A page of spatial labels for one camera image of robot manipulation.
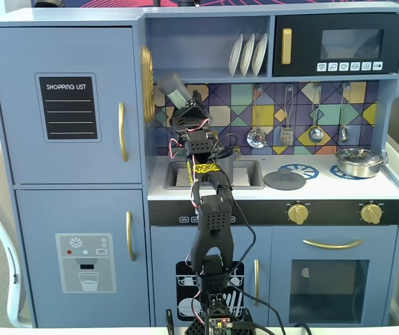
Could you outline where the gray pot lid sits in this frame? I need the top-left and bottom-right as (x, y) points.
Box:
(263, 168), (308, 191)

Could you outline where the gray sink basin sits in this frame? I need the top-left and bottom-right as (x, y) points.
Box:
(165, 159), (266, 191)

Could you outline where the blue fridge door shopping list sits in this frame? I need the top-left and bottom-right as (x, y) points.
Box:
(0, 27), (143, 185)

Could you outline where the blue toy kitchen unit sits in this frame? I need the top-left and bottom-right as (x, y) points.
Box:
(0, 1), (399, 329)

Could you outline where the white toy plate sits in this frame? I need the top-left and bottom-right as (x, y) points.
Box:
(228, 33), (244, 77)
(251, 32), (269, 77)
(240, 33), (256, 77)

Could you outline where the gold stove knob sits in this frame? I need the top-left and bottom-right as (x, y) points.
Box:
(360, 204), (384, 224)
(287, 203), (310, 225)

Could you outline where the black usb cable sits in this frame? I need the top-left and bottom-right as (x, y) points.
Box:
(251, 322), (273, 335)

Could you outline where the blue oven door with window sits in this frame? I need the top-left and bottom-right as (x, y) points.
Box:
(271, 225), (398, 325)

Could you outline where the gray cooking pot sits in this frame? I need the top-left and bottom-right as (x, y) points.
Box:
(186, 148), (238, 186)

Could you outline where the metal ladle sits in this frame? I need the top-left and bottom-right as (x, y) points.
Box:
(308, 83), (325, 143)

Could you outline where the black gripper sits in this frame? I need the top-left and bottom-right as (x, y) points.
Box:
(170, 89), (213, 133)

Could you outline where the steel pot with lid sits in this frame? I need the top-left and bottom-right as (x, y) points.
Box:
(331, 147), (389, 179)

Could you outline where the black power cable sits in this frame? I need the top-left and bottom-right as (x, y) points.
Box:
(292, 322), (313, 335)

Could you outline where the metal slotted spatula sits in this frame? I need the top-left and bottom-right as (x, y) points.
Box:
(278, 85), (295, 147)

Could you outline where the black table clamp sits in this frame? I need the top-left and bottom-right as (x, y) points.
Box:
(165, 308), (176, 335)

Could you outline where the black camera cable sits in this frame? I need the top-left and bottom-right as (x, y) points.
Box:
(211, 133), (287, 335)

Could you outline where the metal skimmer spoon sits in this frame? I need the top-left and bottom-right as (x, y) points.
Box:
(246, 85), (268, 149)

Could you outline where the metal serving spoon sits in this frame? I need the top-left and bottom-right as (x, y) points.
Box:
(338, 82), (351, 142)

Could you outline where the gray salt shaker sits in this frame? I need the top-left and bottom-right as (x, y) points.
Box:
(156, 72), (195, 110)

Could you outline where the black toy microwave door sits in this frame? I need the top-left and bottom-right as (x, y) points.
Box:
(272, 13), (399, 77)

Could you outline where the robot arm base mount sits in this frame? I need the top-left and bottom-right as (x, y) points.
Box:
(185, 306), (256, 335)

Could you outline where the blue freezer door ice dispenser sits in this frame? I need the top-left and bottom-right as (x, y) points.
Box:
(15, 189), (151, 327)

